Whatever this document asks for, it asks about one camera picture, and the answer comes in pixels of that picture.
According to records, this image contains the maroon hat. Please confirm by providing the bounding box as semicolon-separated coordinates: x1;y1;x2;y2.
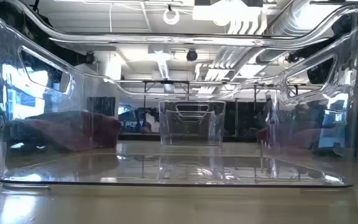
255;126;323;150
6;111;121;153

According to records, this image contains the clear plastic bin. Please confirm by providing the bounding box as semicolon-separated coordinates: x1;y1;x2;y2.
0;0;358;189
158;99;226;147

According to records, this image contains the background robot station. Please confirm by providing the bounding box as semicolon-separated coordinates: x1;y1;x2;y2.
118;105;160;133

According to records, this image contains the black background gantry frame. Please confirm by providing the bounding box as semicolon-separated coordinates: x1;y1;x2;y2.
116;79;301;103

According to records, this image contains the black wall screen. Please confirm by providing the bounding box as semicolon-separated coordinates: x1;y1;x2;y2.
86;96;116;118

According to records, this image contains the white coiled cable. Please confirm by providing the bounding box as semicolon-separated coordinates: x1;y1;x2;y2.
162;7;180;26

